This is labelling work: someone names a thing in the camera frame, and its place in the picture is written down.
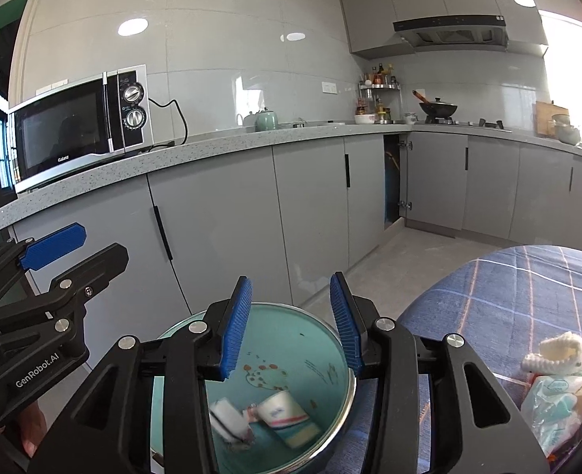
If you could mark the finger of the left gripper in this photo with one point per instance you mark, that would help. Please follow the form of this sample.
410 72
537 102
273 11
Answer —
90 276
40 253

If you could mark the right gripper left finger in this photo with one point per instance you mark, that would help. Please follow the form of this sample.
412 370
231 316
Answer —
106 425

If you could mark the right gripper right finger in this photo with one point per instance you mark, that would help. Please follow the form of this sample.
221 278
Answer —
475 427

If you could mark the small white box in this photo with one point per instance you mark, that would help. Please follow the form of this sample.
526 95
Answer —
230 424

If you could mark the teal printed food bag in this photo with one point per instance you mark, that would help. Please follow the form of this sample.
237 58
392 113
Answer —
553 410

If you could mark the white blue paper cup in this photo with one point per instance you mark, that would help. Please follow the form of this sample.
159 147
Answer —
281 413

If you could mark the white paper towel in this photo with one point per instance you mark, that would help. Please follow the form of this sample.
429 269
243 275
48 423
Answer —
556 356

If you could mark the teal trash bin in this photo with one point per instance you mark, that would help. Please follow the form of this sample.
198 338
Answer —
286 349

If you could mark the person left hand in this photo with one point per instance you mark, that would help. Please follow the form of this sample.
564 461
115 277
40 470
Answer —
33 428

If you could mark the blue plaid tablecloth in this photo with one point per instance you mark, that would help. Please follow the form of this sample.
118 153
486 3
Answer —
504 304

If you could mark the silver black microwave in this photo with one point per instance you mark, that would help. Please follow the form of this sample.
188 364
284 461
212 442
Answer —
79 125

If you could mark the grey lower cabinets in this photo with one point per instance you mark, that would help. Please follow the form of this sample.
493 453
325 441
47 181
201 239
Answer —
289 208

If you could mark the green ceramic teapot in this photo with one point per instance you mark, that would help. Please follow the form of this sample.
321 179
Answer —
266 120

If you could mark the gas stove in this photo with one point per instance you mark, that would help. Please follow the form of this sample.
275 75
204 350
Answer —
493 125

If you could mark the white bowl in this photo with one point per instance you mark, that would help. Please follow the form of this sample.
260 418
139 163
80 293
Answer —
364 119

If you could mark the black wok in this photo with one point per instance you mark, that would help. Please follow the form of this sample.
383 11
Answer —
435 109

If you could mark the steel pot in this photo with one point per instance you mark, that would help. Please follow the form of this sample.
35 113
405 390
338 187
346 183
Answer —
564 130

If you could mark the wooden cutting board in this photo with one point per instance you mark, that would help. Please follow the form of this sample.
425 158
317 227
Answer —
543 116

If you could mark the metal spice rack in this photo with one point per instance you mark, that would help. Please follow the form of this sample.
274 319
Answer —
379 94

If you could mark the black range hood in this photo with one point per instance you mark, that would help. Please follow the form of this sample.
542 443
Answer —
462 31

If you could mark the white wall socket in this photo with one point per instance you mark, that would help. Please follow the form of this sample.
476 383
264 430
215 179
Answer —
329 88

